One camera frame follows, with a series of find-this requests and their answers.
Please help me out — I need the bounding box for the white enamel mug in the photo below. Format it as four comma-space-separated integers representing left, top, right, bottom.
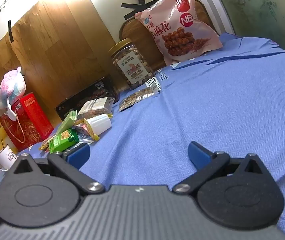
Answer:
0, 144, 19, 172

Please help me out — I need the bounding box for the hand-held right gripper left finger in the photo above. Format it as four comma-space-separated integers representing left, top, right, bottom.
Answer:
14, 142, 105, 197

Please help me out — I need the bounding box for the black tape strip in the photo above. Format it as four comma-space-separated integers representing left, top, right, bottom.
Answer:
7, 20, 14, 42

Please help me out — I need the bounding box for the pastel plush toy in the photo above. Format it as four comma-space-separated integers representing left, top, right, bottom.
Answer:
0, 66, 26, 120

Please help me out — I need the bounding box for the black tin box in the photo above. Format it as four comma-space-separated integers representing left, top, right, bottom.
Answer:
55, 74, 120, 123

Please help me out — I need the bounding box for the clear brown-snack packet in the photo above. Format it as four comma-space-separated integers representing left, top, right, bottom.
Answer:
77, 97, 115, 119
119, 89, 155, 112

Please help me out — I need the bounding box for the yellow snack packet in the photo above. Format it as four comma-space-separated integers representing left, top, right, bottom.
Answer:
39, 139, 52, 152

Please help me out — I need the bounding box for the green snack packet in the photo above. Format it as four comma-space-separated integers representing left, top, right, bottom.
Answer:
56, 110, 77, 134
49, 128, 80, 154

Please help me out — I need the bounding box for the pink snack bag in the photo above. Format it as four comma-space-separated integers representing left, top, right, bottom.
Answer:
134, 0, 223, 67

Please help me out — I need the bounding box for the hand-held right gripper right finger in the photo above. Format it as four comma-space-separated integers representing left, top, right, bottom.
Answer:
173, 141, 264, 195

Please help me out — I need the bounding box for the white plastic cup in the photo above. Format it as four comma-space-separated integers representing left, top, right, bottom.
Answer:
86, 114, 112, 137

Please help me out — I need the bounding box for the white striped snack packet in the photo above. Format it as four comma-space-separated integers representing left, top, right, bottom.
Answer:
145, 76, 162, 93

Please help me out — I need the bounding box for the wooden panel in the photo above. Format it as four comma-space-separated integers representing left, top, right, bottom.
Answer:
0, 0, 130, 140

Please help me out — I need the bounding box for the black tape cross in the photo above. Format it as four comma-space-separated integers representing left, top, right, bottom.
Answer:
121, 0, 155, 20

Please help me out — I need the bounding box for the frosted glass door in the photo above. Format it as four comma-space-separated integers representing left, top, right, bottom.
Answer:
213, 0, 285, 53

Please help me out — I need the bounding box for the clear nut jar yellow lid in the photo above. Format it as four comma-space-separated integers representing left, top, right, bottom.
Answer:
108, 38, 155, 90

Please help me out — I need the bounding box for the red gift box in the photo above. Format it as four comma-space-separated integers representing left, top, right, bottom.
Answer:
0, 92, 54, 152

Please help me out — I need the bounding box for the blue printed cloth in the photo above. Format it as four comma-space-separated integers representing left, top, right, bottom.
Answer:
15, 32, 285, 240

